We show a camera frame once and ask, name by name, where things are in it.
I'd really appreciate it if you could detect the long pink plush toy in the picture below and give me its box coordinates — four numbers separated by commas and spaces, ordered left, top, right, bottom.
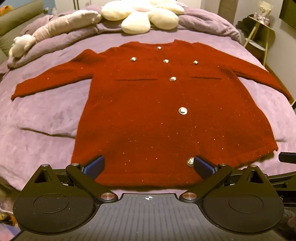
9, 10, 102, 57

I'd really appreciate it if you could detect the yellow metal side table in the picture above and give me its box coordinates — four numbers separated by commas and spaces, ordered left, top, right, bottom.
243, 15, 274, 67

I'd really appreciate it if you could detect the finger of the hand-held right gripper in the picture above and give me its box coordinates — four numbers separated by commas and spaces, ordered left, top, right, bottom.
279, 152, 296, 164

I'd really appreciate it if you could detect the red knit cardigan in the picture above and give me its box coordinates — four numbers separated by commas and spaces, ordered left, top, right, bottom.
10, 39, 292, 188

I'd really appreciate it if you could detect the purple duvet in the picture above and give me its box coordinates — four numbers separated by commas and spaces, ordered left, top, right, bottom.
7, 5, 242, 69

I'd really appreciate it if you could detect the purple fleece bed blanket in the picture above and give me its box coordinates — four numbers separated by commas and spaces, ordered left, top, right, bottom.
0, 30, 296, 200

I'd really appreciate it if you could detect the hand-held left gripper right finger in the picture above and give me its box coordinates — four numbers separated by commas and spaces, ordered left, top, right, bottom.
179, 155, 270, 202

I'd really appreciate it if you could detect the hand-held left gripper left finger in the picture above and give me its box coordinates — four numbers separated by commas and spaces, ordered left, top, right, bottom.
33, 155, 119, 202

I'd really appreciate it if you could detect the cream flower-shaped pillow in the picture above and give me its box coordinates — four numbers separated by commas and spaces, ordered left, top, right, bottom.
101, 0, 185, 35

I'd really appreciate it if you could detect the dark wall television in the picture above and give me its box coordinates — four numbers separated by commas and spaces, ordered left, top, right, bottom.
279, 0, 296, 24

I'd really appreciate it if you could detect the olive upholstered headboard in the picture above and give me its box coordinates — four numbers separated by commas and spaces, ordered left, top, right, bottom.
0, 0, 44, 61

